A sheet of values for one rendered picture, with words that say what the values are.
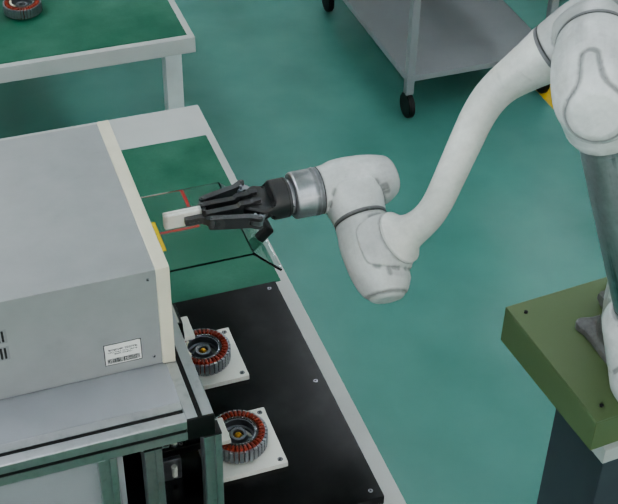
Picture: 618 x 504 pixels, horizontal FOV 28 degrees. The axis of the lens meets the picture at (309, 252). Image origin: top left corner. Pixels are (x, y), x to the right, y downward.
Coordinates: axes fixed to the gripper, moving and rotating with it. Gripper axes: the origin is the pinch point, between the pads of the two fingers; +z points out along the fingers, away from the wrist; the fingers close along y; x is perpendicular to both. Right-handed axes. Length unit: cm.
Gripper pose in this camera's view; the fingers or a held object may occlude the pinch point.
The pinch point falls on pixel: (182, 217)
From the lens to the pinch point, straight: 227.5
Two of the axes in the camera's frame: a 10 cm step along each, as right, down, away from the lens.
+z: -9.4, 2.0, -2.7
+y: -3.4, -6.0, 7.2
